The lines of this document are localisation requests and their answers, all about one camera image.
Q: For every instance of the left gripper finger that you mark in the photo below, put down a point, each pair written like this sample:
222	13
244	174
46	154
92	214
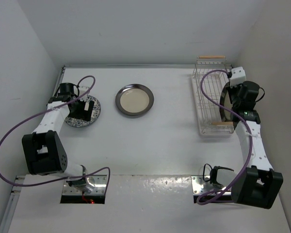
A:
88	110
77	109

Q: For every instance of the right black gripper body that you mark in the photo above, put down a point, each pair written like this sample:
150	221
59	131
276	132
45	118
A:
234	91

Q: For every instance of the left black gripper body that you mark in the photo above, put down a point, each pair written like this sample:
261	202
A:
73	97

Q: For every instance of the black checkered rim plate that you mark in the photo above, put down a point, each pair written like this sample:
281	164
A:
227	99

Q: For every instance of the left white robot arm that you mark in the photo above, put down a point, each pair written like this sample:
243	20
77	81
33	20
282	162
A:
44	152

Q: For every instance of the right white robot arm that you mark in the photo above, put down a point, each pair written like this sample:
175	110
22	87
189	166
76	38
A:
258	185

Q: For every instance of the blue floral plate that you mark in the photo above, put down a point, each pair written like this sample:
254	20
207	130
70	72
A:
80	123

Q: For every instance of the dark rimmed cream plate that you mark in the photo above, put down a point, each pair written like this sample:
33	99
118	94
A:
134	100

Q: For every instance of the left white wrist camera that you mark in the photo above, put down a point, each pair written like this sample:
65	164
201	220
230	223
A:
82	90

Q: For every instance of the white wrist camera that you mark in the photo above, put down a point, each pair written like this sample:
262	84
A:
82	90
238	76

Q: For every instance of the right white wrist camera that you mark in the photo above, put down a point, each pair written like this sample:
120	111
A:
238	76

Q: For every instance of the white wire dish rack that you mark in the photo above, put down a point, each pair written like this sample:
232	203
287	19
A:
211	64

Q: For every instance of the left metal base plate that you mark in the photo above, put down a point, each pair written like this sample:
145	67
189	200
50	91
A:
97	183

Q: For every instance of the metal base plate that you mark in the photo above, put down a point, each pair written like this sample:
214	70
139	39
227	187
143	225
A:
199	186
97	183

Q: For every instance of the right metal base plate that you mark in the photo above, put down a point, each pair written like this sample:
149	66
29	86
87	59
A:
199	186

